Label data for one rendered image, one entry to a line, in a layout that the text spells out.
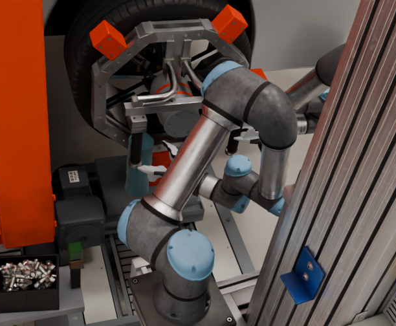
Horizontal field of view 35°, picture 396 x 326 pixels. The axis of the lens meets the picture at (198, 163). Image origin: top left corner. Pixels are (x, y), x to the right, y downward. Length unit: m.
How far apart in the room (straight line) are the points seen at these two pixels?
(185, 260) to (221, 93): 0.41
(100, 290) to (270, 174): 1.13
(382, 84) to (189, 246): 0.71
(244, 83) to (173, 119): 0.61
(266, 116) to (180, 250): 0.38
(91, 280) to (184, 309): 1.04
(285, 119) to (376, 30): 0.57
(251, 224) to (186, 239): 1.47
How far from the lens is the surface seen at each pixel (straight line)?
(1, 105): 1.73
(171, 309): 1.65
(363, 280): 1.16
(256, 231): 2.97
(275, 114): 1.50
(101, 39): 2.02
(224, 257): 2.74
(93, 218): 2.40
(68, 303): 2.13
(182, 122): 2.12
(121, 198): 2.70
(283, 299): 1.45
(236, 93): 1.52
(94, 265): 2.67
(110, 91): 2.49
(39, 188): 1.97
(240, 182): 1.86
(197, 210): 2.77
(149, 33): 2.04
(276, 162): 1.64
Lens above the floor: 2.26
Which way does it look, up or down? 45 degrees down
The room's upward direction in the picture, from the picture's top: 10 degrees clockwise
